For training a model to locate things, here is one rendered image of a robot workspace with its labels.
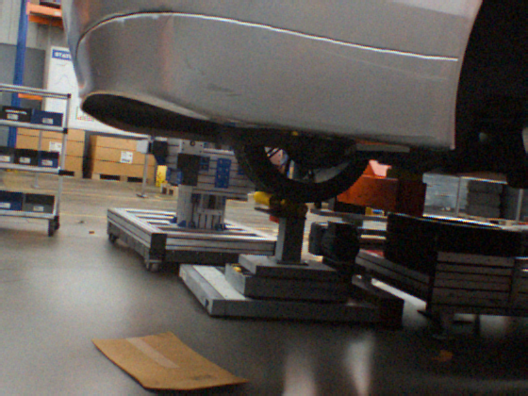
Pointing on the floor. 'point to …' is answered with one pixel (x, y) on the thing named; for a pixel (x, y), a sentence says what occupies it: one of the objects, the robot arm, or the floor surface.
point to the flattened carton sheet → (165, 362)
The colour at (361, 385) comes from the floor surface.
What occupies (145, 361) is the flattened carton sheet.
